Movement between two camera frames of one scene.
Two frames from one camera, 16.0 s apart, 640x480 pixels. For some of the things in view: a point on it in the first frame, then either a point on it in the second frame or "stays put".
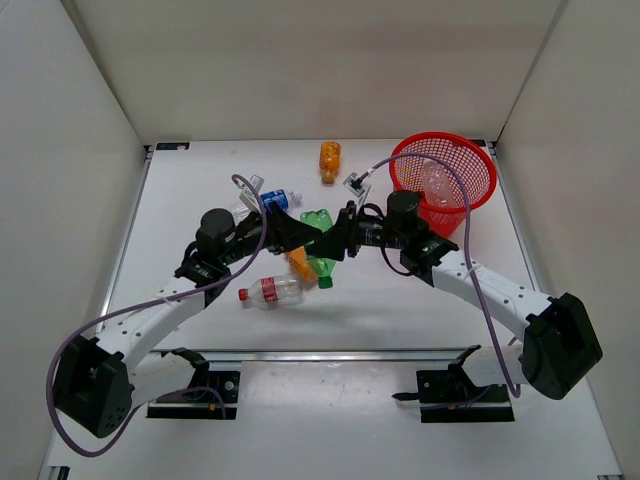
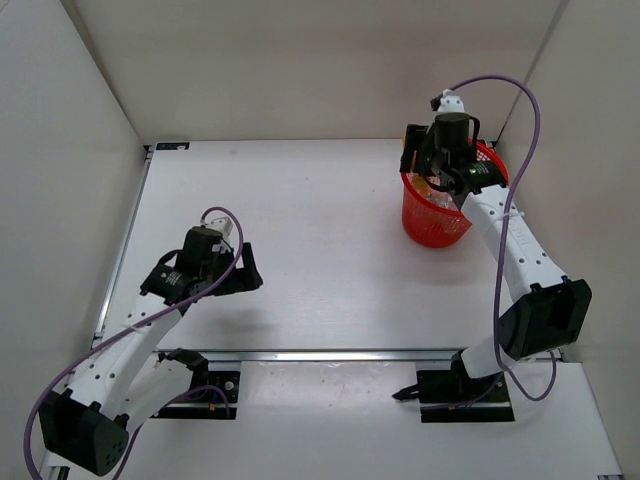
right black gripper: (347, 234) -> (417, 135)
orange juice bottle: (330, 161) -> (417, 179)
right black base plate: (449, 396) stays put
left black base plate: (217, 400) stays put
